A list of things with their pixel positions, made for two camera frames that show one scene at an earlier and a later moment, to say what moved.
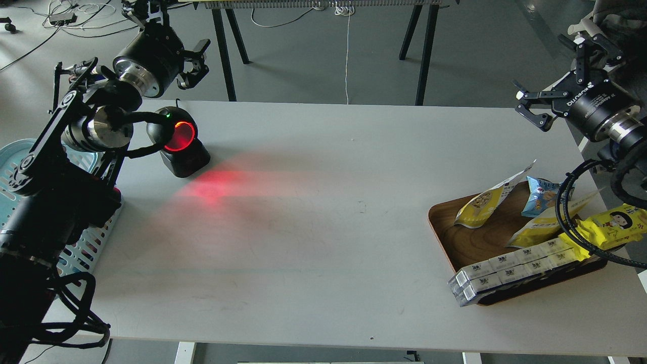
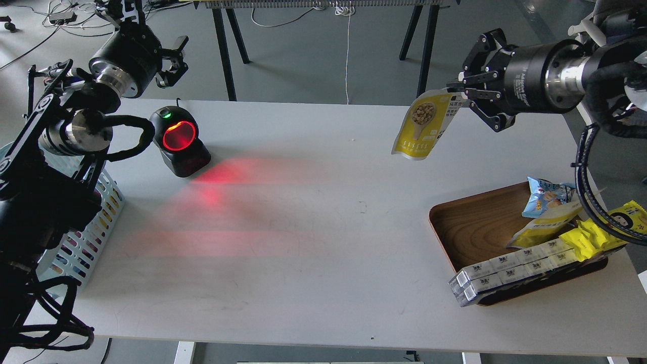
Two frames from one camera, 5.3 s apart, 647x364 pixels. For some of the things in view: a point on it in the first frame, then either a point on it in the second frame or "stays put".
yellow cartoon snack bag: x=624 y=224 stays put
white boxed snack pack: x=514 y=266 stays put
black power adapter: x=62 y=19 stays put
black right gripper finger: x=544 y=121 to x=488 y=105
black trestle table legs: x=429 y=34 stays put
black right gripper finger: x=611 y=54 to x=489 y=54
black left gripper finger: x=199 y=50 to x=176 y=52
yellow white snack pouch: x=477 y=209 to x=426 y=121
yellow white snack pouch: x=542 y=227 stays put
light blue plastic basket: x=79 y=256 stays put
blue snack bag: x=543 y=193 stays put
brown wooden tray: x=463 y=246 stays put
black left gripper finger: x=189 y=80 to x=167 y=78
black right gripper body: x=606 y=111 to x=545 y=77
